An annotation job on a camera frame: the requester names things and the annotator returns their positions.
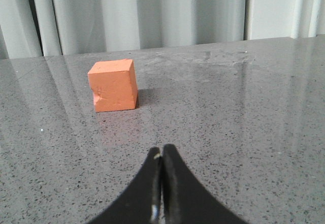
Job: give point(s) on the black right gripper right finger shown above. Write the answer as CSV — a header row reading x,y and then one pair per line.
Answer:
x,y
185,199

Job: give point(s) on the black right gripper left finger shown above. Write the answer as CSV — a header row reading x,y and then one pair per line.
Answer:
x,y
140,201

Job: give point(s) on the orange foam cube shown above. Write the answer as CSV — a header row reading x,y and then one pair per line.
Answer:
x,y
113,84

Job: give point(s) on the grey pleated curtain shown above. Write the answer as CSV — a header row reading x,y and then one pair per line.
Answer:
x,y
31,28

